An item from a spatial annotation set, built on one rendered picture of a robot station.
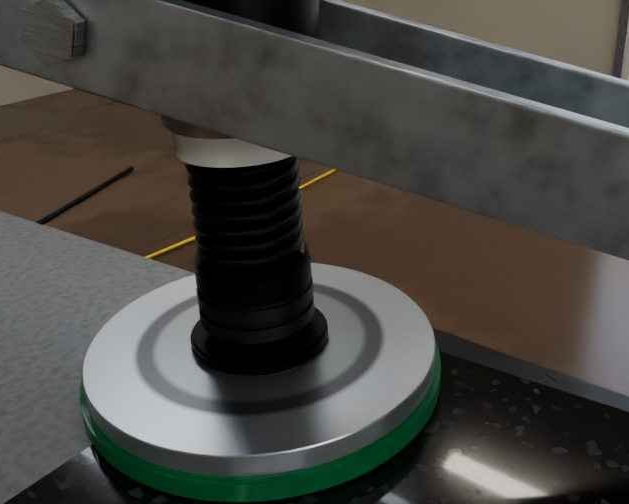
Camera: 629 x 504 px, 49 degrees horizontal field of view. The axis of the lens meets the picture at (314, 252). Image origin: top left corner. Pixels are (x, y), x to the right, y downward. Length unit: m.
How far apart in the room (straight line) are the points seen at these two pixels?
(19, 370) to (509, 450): 0.31
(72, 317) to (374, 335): 0.24
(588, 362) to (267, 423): 1.71
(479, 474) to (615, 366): 1.67
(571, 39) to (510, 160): 5.12
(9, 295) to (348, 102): 0.38
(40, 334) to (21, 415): 0.09
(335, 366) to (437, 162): 0.15
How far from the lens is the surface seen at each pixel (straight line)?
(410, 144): 0.29
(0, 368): 0.51
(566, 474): 0.39
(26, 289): 0.61
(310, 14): 0.35
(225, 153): 0.35
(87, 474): 0.40
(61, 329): 0.54
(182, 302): 0.48
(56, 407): 0.46
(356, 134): 0.30
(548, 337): 2.11
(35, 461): 0.42
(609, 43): 5.33
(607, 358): 2.06
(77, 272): 0.62
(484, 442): 0.40
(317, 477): 0.36
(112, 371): 0.42
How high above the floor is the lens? 1.10
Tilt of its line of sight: 25 degrees down
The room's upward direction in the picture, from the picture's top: 3 degrees counter-clockwise
